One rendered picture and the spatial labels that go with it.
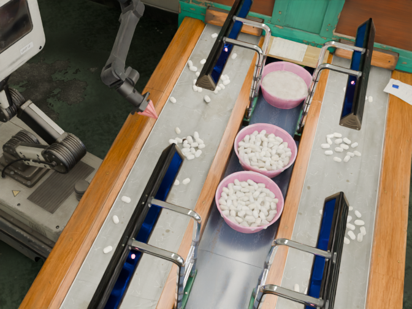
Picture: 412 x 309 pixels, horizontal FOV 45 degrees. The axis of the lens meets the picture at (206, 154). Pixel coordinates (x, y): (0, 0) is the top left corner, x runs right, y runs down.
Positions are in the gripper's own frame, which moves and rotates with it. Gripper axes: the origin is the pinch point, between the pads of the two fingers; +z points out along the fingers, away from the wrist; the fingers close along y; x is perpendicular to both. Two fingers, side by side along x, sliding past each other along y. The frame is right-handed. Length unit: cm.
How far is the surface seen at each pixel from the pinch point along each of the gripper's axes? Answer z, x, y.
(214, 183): 30.1, -13.4, -17.2
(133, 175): 7.2, 9.2, -23.1
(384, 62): 70, -56, 77
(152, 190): -2, -31, -51
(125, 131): -3.1, 14.4, -4.6
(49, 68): -31, 136, 91
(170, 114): 8.9, 7.2, 13.7
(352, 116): 40, -67, 4
